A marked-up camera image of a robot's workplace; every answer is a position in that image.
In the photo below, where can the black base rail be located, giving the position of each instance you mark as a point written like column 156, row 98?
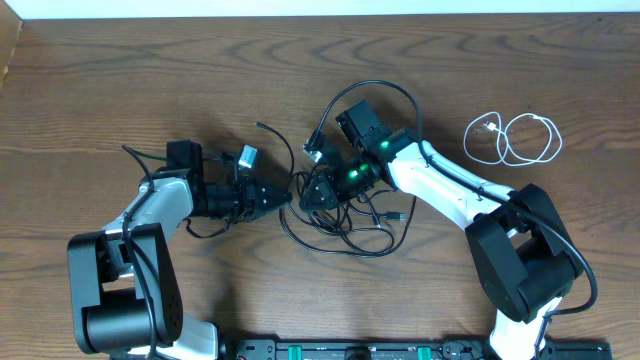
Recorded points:
column 461, row 349

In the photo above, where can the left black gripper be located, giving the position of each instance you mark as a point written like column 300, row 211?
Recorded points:
column 252, row 192

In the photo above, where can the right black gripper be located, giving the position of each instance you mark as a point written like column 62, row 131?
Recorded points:
column 334, row 196

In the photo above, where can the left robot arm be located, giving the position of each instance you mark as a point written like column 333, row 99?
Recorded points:
column 125, row 297

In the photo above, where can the cardboard box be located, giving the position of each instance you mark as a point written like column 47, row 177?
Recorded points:
column 11, row 26

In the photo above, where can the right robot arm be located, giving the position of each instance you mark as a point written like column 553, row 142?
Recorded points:
column 525, row 261

